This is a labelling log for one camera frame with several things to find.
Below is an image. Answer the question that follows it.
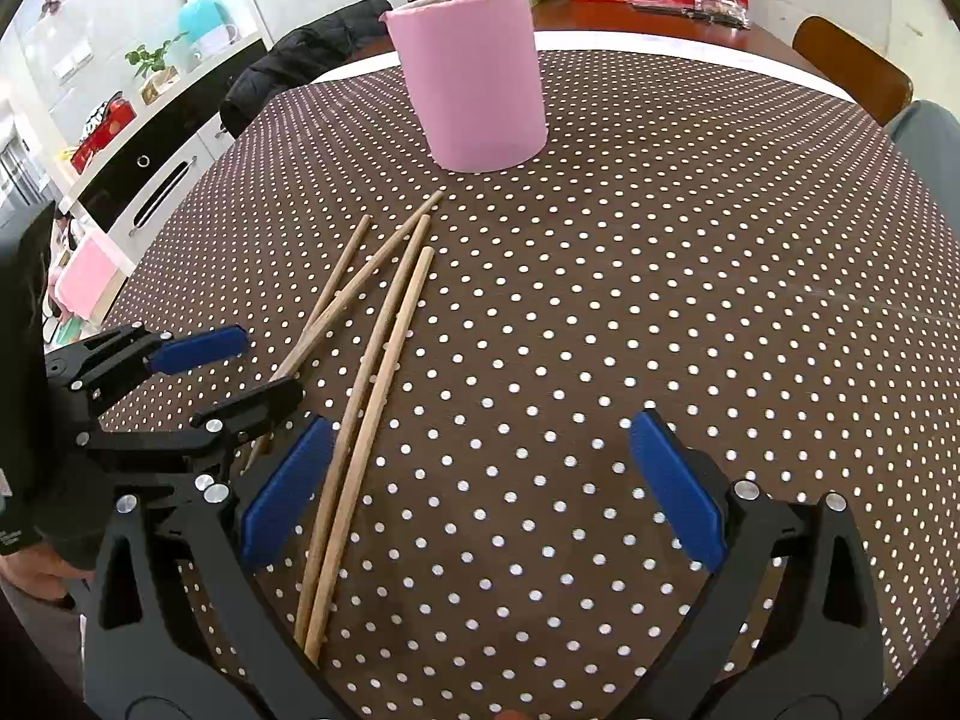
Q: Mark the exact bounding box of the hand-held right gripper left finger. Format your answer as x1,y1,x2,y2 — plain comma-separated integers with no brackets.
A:
79,416,346,720

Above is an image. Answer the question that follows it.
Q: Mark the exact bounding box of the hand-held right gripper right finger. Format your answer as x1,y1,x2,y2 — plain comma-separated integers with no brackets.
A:
628,409,887,720

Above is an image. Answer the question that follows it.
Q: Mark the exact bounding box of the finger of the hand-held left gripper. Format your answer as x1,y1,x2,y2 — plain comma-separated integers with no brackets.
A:
43,322,252,415
73,376,306,502

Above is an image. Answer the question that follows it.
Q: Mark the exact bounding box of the wooden chopstick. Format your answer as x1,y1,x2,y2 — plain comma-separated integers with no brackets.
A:
294,214,433,646
266,190,446,387
241,214,373,472
304,246,436,667

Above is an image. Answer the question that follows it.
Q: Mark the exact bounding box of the pink cylindrical cup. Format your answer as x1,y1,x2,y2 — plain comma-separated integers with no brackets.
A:
384,0,548,173

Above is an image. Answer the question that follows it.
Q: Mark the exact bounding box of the person's left hand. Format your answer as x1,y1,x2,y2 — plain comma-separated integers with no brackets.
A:
0,544,92,602

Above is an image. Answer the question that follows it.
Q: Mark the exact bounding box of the white and black cabinet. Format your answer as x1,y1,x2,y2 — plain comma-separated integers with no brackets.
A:
52,34,275,241

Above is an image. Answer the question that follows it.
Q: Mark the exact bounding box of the brown polka-dot tablecloth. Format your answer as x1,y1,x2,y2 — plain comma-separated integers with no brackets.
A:
97,49,953,720

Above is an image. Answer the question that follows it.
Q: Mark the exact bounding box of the red gift box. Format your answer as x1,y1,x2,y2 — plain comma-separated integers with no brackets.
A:
71,94,140,170

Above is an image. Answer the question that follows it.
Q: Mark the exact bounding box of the potted green plant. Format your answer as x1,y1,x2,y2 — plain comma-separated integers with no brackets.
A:
124,30,188,102

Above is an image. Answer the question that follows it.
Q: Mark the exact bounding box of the black jacket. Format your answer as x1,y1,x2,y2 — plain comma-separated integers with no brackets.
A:
220,0,391,140

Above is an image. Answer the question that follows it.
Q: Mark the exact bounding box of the teal and white appliance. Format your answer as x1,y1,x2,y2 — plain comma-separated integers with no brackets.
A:
178,0,230,61

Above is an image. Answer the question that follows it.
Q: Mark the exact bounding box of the grey cloth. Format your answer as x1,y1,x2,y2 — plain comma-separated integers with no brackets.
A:
889,100,960,196

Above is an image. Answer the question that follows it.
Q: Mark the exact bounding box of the brown wooden chair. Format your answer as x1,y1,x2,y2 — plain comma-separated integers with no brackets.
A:
791,15,914,127

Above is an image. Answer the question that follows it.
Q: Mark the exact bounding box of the clear plastic packet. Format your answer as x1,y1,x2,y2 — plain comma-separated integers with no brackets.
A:
694,0,751,31

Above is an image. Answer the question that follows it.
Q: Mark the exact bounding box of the white wall switch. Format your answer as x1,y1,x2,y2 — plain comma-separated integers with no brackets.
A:
54,45,95,80

